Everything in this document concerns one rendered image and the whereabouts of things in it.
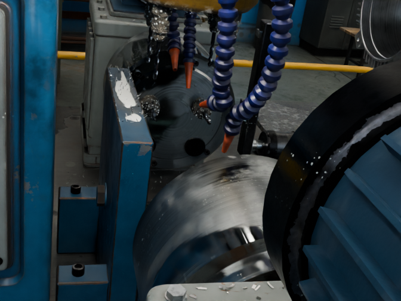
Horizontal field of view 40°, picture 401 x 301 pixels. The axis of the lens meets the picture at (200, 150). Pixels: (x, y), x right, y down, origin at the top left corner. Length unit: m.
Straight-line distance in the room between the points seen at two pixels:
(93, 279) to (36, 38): 0.36
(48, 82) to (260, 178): 0.25
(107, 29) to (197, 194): 0.70
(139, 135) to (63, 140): 0.80
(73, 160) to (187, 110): 0.42
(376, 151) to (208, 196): 0.32
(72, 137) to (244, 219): 1.03
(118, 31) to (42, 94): 0.63
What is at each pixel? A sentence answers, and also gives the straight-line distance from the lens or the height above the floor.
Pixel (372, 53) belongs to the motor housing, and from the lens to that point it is 0.93.
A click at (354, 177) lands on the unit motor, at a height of 1.32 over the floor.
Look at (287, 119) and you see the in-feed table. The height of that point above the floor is 0.92.
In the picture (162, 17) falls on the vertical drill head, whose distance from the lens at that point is 0.74.
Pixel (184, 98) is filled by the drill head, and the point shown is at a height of 1.07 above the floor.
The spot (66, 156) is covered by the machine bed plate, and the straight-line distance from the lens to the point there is 1.40.
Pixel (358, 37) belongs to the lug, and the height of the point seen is 1.25.
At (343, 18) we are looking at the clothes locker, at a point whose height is 0.44.
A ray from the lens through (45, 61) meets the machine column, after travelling 0.61.
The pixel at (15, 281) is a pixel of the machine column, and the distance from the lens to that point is 0.75.
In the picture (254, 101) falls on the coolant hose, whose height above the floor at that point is 1.22.
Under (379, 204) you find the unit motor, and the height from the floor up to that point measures 1.32.
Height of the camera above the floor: 1.43
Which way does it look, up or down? 25 degrees down
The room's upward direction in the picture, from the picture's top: 9 degrees clockwise
